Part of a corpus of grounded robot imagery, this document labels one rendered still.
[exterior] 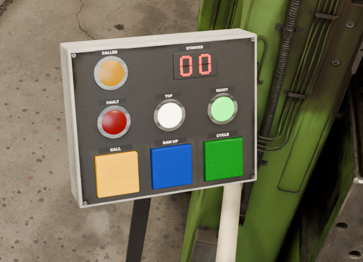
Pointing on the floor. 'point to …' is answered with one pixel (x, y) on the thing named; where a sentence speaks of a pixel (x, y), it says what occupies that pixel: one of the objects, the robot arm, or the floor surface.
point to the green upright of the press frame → (203, 206)
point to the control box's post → (138, 229)
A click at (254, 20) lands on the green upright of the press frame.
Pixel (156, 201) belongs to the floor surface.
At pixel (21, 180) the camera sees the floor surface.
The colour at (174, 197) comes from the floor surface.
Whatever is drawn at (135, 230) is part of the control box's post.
